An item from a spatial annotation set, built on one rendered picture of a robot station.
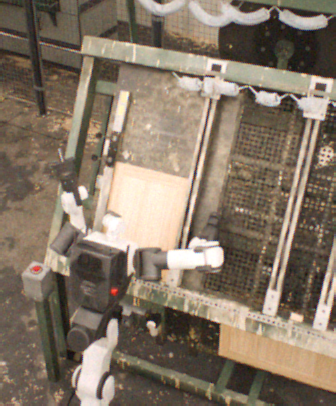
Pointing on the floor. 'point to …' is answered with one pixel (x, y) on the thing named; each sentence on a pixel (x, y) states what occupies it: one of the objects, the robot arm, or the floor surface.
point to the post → (48, 340)
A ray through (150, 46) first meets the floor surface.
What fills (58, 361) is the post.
